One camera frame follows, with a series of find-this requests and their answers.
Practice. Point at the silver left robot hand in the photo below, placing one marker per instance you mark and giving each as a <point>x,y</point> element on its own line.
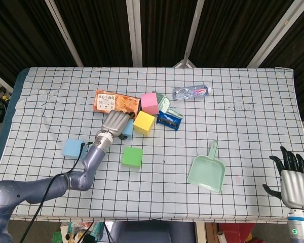
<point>115,122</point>

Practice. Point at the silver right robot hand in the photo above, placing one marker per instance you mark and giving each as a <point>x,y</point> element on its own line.
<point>295,187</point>

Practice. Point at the light blue foam block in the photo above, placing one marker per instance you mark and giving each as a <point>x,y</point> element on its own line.
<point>72,148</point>
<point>129,127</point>

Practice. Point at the orange cracker box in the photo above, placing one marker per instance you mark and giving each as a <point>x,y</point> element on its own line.
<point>111,101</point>

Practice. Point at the yellow foam cube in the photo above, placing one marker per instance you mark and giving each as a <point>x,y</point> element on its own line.
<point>144,122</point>

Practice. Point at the pink foam cube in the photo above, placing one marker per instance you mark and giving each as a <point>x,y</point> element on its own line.
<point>149,103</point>

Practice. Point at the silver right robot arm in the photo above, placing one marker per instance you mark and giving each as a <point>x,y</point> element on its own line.
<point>301,225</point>

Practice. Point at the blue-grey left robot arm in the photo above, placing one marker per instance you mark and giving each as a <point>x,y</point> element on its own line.
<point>91,167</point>

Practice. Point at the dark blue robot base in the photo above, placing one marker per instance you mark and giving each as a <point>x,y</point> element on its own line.
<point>152,233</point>

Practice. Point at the green hand brush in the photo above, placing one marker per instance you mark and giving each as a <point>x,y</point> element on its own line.
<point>164,101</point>

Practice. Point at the green foam cube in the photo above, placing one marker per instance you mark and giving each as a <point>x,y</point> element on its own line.
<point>132,157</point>

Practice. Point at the blue wrapped packet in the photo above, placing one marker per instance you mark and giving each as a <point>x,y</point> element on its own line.
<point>168,120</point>

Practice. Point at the red box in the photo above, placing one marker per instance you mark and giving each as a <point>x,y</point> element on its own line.
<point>238,233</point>

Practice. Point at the clear plastic water bottle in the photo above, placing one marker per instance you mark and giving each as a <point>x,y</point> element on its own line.
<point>190,93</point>

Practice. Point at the white checked tablecloth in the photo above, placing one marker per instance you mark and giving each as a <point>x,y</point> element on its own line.
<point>230,126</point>

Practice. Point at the green plastic dustpan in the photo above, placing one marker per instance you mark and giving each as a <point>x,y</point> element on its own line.
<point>205,174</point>

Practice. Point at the teal table padding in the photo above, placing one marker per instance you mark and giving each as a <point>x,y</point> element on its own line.
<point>7,121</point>

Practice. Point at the green snack packets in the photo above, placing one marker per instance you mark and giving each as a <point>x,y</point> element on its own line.
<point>76,231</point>

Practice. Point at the white metal frame post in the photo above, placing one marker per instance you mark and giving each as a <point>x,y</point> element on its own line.
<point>273,38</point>
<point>66,35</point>
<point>134,30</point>
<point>192,38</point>

